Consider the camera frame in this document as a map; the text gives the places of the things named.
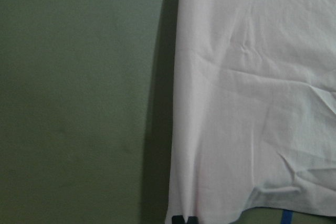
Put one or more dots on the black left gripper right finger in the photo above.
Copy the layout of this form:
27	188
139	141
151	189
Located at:
192	220

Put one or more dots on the pink Snoopy t-shirt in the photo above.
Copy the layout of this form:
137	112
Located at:
253	108

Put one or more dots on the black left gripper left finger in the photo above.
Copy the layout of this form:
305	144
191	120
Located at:
178	219

